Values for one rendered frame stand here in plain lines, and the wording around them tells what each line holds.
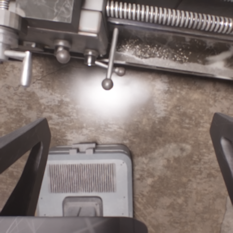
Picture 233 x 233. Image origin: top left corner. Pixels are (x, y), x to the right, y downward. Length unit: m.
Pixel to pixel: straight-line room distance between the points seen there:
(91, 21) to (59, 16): 0.09
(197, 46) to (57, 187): 0.96
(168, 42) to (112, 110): 0.57
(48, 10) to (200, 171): 1.27
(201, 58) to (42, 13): 0.69
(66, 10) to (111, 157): 0.80
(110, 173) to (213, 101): 0.77
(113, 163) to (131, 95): 0.45
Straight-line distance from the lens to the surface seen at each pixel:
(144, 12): 0.64
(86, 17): 0.56
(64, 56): 0.56
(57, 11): 0.50
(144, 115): 1.34
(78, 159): 1.14
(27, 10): 0.52
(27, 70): 0.48
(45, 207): 1.28
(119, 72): 0.76
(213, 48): 1.02
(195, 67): 0.98
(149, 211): 1.54
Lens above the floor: 1.32
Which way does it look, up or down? 84 degrees down
